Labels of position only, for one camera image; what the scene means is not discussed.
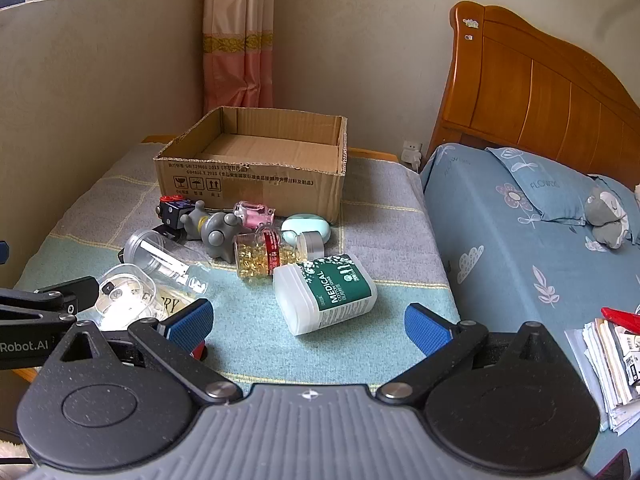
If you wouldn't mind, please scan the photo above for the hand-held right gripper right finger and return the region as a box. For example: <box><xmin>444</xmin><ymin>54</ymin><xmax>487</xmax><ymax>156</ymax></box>
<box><xmin>375</xmin><ymin>302</ymin><xmax>576</xmax><ymax>404</ymax></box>

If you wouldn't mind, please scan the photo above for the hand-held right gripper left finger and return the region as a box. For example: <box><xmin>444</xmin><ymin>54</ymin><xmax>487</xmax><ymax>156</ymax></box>
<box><xmin>37</xmin><ymin>298</ymin><xmax>244</xmax><ymax>407</ymax></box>

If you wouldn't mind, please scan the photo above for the clear round plastic container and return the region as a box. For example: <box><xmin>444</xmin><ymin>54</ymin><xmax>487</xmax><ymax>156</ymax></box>
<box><xmin>80</xmin><ymin>263</ymin><xmax>173</xmax><ymax>333</ymax></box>

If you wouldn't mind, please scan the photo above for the clear plastic cup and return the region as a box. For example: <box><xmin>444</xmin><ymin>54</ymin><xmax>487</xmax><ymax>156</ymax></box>
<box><xmin>123</xmin><ymin>230</ymin><xmax>211</xmax><ymax>294</ymax></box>

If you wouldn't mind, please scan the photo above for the clear capsule bottle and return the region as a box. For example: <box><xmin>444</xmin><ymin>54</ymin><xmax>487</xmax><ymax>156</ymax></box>
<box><xmin>233</xmin><ymin>225</ymin><xmax>301</xmax><ymax>284</ymax></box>

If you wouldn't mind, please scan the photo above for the white green-label cotton bud box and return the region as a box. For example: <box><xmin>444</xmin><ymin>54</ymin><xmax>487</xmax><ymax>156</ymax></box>
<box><xmin>272</xmin><ymin>254</ymin><xmax>379</xmax><ymax>337</ymax></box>

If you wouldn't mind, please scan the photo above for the black toy train car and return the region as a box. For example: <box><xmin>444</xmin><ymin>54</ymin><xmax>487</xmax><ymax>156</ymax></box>
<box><xmin>156</xmin><ymin>195</ymin><xmax>197</xmax><ymax>231</ymax></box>

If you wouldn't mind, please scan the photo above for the small white jar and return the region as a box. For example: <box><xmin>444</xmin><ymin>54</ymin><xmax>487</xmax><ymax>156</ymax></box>
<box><xmin>295</xmin><ymin>230</ymin><xmax>327</xmax><ymax>261</ymax></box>

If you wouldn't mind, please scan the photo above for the cardboard box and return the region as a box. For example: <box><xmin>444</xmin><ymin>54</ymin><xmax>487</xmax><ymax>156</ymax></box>
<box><xmin>153</xmin><ymin>106</ymin><xmax>348</xmax><ymax>224</ymax></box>

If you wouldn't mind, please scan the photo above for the grey elephant toy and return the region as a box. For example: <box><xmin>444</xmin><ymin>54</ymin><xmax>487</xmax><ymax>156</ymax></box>
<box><xmin>181</xmin><ymin>200</ymin><xmax>242</xmax><ymax>265</ymax></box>

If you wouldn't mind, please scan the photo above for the blue floral bedsheet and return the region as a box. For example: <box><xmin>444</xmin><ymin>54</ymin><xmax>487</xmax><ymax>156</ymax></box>
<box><xmin>420</xmin><ymin>142</ymin><xmax>640</xmax><ymax>480</ymax></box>

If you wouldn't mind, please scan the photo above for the grey checked table cloth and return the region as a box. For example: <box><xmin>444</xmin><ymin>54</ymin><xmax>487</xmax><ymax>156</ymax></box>
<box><xmin>12</xmin><ymin>142</ymin><xmax>461</xmax><ymax>386</ymax></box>

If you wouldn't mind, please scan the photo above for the mint green case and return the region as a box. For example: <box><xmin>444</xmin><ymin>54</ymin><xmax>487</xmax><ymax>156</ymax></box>
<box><xmin>280</xmin><ymin>213</ymin><xmax>331</xmax><ymax>246</ymax></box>

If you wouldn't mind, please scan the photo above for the stack of papers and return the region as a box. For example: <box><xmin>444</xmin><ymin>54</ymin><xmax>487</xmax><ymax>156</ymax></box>
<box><xmin>565</xmin><ymin>317</ymin><xmax>640</xmax><ymax>436</ymax></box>

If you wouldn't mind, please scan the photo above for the blue floral pillow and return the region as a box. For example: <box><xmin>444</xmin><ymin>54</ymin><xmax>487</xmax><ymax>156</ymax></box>
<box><xmin>485</xmin><ymin>147</ymin><xmax>640</xmax><ymax>247</ymax></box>

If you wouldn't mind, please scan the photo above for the red plastic tool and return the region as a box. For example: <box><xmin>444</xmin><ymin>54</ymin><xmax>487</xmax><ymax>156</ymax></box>
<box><xmin>600</xmin><ymin>306</ymin><xmax>640</xmax><ymax>335</ymax></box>

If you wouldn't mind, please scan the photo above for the grey plush toy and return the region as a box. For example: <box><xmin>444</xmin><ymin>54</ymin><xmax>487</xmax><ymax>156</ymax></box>
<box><xmin>584</xmin><ymin>185</ymin><xmax>630</xmax><ymax>250</ymax></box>

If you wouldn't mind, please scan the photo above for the wooden bed headboard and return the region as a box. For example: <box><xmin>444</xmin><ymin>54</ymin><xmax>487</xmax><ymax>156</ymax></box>
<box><xmin>427</xmin><ymin>1</ymin><xmax>640</xmax><ymax>181</ymax></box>

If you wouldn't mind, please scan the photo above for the pink curtain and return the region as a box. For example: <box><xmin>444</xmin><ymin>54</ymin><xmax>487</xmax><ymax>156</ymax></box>
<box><xmin>202</xmin><ymin>0</ymin><xmax>277</xmax><ymax>116</ymax></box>

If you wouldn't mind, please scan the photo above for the pink keychain charm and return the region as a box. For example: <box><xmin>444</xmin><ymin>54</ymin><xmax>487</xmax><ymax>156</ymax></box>
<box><xmin>233</xmin><ymin>201</ymin><xmax>276</xmax><ymax>231</ymax></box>

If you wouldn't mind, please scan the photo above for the white wall socket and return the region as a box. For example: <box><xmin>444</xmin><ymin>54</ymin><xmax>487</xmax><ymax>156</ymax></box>
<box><xmin>400</xmin><ymin>140</ymin><xmax>424</xmax><ymax>171</ymax></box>

